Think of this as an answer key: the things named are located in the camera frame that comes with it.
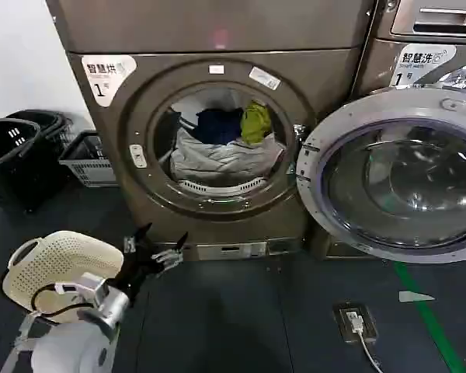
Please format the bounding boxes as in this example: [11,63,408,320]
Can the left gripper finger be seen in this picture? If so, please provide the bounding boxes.
[123,222,153,263]
[150,231,190,275]

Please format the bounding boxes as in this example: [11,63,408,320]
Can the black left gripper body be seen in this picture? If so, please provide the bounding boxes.
[115,251,161,301]

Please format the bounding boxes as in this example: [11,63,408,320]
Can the cream perforated laundry basket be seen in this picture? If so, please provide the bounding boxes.
[2,229,126,326]

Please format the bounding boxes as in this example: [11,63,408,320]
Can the grey slotted crate basket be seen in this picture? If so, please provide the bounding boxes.
[57,131,120,189]

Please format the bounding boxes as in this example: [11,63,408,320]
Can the light grey garment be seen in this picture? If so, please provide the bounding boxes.
[169,127,287,183]

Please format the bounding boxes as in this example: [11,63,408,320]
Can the dark blue garment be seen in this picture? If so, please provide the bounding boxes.
[195,107,245,145]

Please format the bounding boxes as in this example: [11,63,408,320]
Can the large black laundry basket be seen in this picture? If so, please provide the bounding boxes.
[0,119,69,213]

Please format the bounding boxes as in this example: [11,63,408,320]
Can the green garment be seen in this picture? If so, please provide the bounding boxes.
[240,99,273,147]

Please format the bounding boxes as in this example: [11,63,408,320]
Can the metal floor socket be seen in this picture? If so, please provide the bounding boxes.
[332,302,380,345]

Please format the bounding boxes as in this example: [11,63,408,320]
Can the grey dryer with round opening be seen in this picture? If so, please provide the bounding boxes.
[52,0,377,262]

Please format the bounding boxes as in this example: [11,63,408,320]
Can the white floor tape piece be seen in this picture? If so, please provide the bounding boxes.
[398,290,436,304]

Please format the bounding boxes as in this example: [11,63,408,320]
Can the round glass dryer door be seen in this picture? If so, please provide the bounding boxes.
[294,83,466,265]

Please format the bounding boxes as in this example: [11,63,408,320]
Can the green floor tape line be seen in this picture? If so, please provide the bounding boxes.
[388,260,466,373]

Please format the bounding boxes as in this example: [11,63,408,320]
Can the grey washing machine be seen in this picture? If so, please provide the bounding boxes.
[310,0,466,261]

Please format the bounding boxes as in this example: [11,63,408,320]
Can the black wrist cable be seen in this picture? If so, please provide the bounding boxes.
[30,282,102,324]

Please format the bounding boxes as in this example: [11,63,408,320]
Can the grey basket stand frame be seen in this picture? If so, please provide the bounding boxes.
[0,310,40,373]

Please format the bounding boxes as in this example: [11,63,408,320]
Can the white power cable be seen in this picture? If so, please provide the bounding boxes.
[348,313,384,373]

